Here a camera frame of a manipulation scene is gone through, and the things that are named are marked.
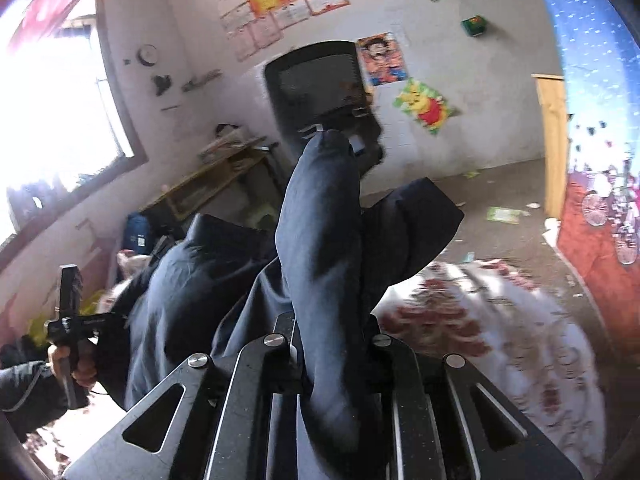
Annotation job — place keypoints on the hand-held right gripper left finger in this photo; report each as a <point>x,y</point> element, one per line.
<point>265,372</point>

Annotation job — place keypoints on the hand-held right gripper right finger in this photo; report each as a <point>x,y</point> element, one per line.
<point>397,377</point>

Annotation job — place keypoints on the navy puffer jacket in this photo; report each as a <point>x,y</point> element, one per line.
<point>320,260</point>

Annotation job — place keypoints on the person's left forearm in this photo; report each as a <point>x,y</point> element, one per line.
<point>30,395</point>

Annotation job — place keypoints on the person's left hand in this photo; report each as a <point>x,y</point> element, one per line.
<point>86,367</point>

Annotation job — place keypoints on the yellow plastic bag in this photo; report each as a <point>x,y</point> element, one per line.
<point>37,327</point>

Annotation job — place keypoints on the floral bed sheet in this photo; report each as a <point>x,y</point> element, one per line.
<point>500,360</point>

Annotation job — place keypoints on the blue bag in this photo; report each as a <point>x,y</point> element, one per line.
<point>136,232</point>

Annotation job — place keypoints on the green packet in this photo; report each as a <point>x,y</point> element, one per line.
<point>504,215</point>

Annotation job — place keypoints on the wooden shelf with clutter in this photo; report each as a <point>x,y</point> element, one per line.
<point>215,182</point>

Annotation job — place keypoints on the pile of papers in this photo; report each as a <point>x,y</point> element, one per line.
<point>227,142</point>

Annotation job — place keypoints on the yellow bear cartoon poster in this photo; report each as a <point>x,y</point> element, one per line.
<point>425,107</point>

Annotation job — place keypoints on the light wooden cabinet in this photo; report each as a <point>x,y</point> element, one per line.
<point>552,150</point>

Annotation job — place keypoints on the black office chair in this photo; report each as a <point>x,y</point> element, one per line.
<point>310,85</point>

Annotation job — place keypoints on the red window curtain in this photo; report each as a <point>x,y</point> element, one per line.
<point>55,5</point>

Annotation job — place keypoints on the blue printed curtain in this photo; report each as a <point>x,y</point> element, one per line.
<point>595,85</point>

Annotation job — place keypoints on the wooden window frame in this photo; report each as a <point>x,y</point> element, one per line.
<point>127,125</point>

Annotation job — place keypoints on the dark wall ornament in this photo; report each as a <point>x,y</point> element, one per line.
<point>162,85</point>

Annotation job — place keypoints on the round white wall fixture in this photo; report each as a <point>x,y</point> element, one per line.
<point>148,54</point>

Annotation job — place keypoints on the cartoon character wall poster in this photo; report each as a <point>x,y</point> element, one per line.
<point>381,59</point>

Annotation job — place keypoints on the green box on wall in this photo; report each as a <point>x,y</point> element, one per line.
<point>474,25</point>

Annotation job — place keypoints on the group of wall certificates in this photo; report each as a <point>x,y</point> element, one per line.
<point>285,5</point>

